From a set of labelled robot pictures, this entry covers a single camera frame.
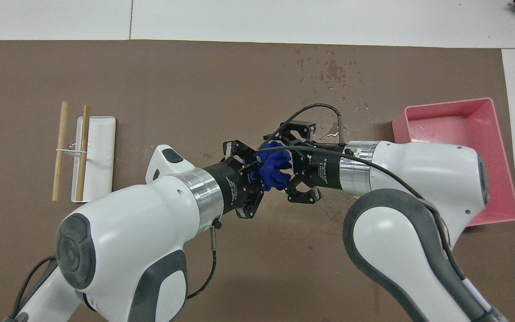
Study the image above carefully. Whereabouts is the white wire rack support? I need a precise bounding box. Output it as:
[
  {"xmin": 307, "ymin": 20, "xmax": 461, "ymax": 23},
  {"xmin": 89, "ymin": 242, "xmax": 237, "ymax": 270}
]
[{"xmin": 55, "ymin": 142, "xmax": 114, "ymax": 165}]

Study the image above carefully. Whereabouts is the white rack base tray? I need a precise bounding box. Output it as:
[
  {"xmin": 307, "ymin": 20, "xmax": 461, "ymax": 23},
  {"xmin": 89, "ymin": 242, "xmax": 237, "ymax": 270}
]
[{"xmin": 71, "ymin": 116, "xmax": 117, "ymax": 203}]

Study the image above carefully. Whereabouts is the brown table mat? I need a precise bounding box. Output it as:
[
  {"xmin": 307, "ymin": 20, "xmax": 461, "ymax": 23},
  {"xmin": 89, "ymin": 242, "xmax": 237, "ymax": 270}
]
[{"xmin": 0, "ymin": 39, "xmax": 515, "ymax": 322}]

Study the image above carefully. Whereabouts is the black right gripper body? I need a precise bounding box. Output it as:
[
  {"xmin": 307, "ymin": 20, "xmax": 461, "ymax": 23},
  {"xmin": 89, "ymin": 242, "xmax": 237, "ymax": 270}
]
[{"xmin": 304, "ymin": 143, "xmax": 343, "ymax": 188}]

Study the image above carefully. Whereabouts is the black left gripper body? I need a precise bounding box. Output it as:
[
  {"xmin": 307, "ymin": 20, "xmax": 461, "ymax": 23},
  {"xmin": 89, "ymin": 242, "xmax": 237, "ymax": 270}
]
[{"xmin": 204, "ymin": 160, "xmax": 251, "ymax": 215}]

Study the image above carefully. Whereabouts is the blue cloth towel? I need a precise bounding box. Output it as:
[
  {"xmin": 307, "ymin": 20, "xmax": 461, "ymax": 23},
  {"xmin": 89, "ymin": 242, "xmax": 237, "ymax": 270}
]
[{"xmin": 249, "ymin": 141, "xmax": 294, "ymax": 192}]

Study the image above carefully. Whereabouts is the short darker wooden rod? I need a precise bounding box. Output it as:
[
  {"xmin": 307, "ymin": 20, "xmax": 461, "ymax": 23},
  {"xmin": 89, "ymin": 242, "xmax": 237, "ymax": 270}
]
[{"xmin": 76, "ymin": 105, "xmax": 91, "ymax": 202}]

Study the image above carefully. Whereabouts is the long light wooden rod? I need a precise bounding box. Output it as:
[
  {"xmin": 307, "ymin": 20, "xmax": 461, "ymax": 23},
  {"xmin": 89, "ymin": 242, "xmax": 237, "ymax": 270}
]
[{"xmin": 52, "ymin": 102, "xmax": 69, "ymax": 201}]

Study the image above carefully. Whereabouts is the pink plastic bin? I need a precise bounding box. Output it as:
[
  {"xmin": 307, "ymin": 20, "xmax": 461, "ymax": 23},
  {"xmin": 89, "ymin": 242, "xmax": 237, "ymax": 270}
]
[{"xmin": 392, "ymin": 97, "xmax": 515, "ymax": 228}]

